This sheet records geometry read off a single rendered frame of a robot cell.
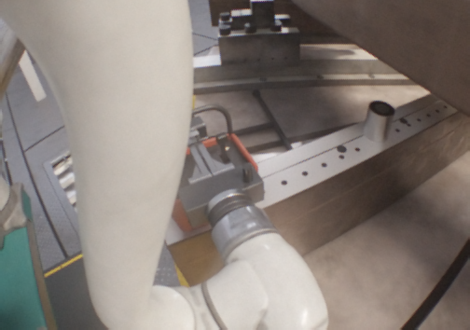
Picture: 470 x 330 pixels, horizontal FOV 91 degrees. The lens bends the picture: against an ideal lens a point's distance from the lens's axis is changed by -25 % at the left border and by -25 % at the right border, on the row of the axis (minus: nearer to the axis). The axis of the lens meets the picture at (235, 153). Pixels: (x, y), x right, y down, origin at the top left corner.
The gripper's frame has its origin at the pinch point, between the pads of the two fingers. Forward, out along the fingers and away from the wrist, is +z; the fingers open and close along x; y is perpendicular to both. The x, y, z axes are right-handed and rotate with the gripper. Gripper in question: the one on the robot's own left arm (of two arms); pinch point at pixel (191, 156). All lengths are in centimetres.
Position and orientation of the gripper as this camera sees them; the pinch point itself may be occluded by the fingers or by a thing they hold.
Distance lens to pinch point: 70.2
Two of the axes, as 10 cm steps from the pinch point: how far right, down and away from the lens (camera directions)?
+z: 3.9, 5.1, -7.7
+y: 1.3, 8.0, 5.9
